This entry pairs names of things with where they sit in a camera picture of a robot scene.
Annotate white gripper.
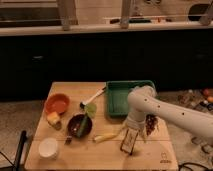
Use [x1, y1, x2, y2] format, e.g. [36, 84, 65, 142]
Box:
[120, 111, 146, 155]

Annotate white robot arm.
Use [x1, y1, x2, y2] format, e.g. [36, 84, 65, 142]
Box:
[120, 86, 213, 154]

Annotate red brown patterned object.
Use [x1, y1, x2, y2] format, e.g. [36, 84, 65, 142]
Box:
[145, 114, 158, 136]

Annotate yellow banana toy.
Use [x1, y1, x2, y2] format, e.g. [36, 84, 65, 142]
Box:
[93, 133, 117, 143]

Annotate green plastic tray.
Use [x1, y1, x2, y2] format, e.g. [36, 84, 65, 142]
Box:
[106, 80, 155, 118]

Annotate green leafy vegetable toy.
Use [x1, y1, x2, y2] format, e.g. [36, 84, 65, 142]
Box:
[76, 102, 97, 138]

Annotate dark brown bowl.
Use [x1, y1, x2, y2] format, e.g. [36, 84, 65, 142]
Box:
[67, 114, 92, 138]

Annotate yellow sponge block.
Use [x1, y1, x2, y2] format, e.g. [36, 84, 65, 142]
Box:
[47, 112, 62, 130]

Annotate orange bowl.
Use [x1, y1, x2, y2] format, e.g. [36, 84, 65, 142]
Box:
[44, 93, 70, 115]

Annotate white cup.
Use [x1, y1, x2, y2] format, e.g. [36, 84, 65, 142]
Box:
[38, 138, 58, 159]

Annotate black stand left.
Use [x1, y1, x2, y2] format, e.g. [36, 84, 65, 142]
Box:
[12, 130, 27, 171]

